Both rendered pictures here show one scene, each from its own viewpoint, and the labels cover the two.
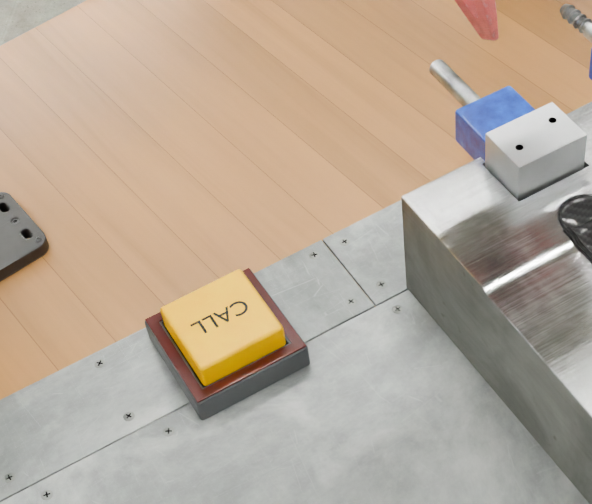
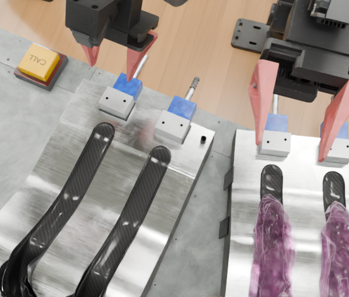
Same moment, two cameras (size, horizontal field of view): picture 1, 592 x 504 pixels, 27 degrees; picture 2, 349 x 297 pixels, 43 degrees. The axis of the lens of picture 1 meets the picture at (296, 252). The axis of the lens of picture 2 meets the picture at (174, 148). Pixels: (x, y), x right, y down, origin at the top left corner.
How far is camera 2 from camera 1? 0.62 m
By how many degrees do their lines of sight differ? 31
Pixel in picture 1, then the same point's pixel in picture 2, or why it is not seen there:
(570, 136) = (119, 109)
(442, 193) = (91, 88)
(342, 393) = (45, 105)
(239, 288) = (50, 58)
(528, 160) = (102, 103)
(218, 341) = (29, 64)
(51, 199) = not seen: outside the picture
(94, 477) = not seen: outside the picture
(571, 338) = (56, 150)
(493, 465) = not seen: hidden behind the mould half
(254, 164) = not seen: hidden behind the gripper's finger
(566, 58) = (220, 91)
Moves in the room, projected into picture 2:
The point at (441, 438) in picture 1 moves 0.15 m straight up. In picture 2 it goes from (44, 138) to (19, 105)
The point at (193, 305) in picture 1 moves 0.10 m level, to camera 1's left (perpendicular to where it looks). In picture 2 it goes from (37, 50) to (7, 19)
